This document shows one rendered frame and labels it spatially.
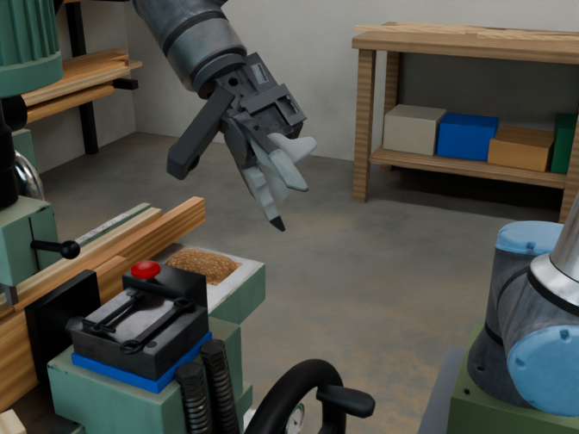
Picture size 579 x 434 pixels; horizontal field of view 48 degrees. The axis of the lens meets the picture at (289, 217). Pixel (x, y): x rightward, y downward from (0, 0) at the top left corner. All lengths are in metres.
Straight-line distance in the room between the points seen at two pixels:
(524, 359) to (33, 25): 0.68
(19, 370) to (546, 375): 0.62
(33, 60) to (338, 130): 3.51
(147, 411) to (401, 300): 2.07
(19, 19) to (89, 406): 0.36
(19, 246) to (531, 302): 0.63
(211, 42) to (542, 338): 0.54
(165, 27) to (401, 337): 1.76
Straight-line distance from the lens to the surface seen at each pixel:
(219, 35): 0.80
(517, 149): 3.38
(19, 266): 0.72
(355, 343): 2.35
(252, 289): 0.91
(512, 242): 1.06
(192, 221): 1.04
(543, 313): 0.91
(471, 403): 1.14
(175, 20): 0.81
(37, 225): 0.73
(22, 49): 0.64
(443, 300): 2.64
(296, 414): 1.02
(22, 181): 0.89
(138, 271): 0.67
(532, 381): 0.92
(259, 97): 0.77
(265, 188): 0.81
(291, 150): 0.72
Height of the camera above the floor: 1.34
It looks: 24 degrees down
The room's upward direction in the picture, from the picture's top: straight up
